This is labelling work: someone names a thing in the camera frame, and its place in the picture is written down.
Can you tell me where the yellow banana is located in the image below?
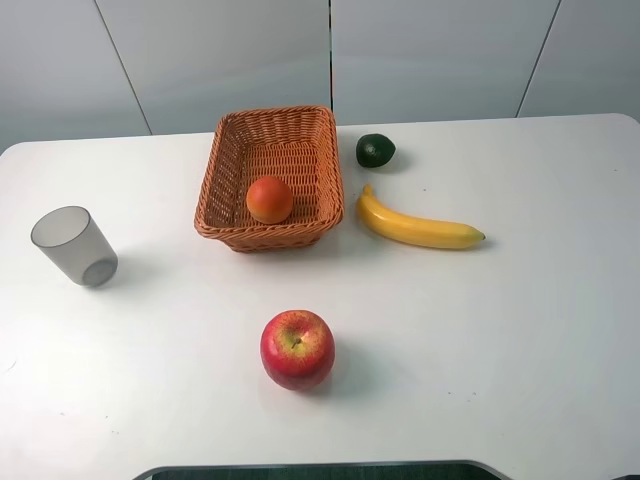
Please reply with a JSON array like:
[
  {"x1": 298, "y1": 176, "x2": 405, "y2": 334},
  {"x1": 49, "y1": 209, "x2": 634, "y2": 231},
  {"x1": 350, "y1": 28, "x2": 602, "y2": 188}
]
[{"x1": 356, "y1": 184, "x2": 486, "y2": 250}]

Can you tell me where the grey translucent plastic cup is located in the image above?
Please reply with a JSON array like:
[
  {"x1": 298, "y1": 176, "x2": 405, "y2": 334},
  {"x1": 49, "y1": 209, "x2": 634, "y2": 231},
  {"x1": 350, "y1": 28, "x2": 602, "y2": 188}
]
[{"x1": 30, "y1": 206, "x2": 118, "y2": 288}]

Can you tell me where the dark green avocado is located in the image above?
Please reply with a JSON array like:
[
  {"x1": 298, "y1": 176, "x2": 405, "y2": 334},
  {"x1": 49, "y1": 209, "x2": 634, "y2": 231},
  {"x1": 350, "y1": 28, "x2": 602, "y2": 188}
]
[{"x1": 356, "y1": 133, "x2": 396, "y2": 169}]

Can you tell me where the orange tomato fruit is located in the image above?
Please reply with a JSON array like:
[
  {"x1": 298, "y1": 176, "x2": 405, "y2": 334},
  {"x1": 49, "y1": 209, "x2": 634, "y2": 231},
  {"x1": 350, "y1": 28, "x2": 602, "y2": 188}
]
[{"x1": 246, "y1": 176, "x2": 293, "y2": 225}]

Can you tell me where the red apple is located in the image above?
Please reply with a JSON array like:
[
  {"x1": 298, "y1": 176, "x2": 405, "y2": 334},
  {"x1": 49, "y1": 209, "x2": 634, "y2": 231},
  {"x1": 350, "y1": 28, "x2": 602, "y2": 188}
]
[{"x1": 260, "y1": 310, "x2": 336, "y2": 391}]

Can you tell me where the orange wicker basket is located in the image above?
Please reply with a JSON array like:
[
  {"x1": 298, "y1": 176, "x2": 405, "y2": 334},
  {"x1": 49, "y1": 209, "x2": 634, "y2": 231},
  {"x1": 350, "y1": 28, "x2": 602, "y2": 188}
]
[{"x1": 194, "y1": 106, "x2": 345, "y2": 253}]

